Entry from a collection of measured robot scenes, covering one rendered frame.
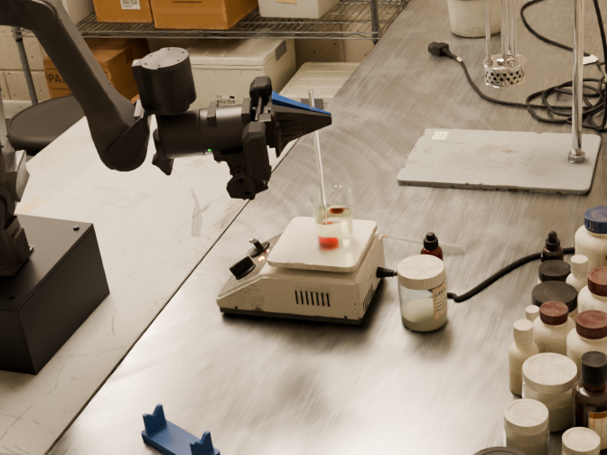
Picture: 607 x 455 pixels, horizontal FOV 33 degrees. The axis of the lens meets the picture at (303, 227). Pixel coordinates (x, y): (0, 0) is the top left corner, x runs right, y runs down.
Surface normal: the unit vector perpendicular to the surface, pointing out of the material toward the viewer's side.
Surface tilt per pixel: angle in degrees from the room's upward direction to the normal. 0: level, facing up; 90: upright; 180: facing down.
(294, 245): 0
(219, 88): 93
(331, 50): 90
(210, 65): 90
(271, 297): 90
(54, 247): 4
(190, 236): 0
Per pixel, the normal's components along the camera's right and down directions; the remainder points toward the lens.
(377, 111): -0.11, -0.87
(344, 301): -0.31, 0.49
